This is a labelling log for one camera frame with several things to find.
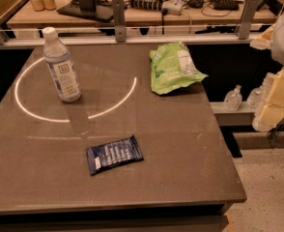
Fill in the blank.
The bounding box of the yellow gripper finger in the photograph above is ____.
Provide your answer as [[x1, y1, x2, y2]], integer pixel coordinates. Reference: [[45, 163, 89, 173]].
[[250, 25, 274, 50], [252, 67, 284, 132]]

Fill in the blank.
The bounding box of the clear blue-label plastic bottle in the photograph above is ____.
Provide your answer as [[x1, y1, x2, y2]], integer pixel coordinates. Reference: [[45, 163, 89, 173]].
[[43, 27, 81, 102]]

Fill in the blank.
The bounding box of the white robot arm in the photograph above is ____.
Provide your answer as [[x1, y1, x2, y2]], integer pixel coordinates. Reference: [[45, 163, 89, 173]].
[[250, 13, 284, 131]]

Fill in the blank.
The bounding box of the clear sanitizer pump bottle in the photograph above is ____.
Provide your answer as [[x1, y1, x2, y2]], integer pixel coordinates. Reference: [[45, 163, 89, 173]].
[[223, 85, 242, 111]]

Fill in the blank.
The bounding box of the grey low shelf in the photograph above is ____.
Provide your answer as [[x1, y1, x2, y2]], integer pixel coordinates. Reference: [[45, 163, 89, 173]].
[[211, 101, 284, 126]]

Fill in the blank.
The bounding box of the green snack bag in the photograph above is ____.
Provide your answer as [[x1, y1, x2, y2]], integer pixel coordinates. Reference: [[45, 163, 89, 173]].
[[150, 42, 207, 95]]

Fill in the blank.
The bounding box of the black power strip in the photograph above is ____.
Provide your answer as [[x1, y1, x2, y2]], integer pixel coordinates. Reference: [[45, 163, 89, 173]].
[[129, 0, 162, 12]]

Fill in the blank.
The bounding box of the wooden desk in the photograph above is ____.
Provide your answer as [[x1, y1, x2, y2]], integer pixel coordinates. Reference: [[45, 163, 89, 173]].
[[6, 0, 278, 39]]

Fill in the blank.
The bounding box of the black monitor stand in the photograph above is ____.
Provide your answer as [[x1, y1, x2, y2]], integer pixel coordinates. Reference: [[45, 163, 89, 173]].
[[57, 0, 125, 25]]

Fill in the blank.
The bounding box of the dark blue snack packet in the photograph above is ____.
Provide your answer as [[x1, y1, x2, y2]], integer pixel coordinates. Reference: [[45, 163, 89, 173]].
[[86, 135, 144, 176]]

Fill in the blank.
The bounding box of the metal rail frame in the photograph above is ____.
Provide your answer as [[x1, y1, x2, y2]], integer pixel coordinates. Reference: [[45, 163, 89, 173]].
[[0, 6, 275, 48]]

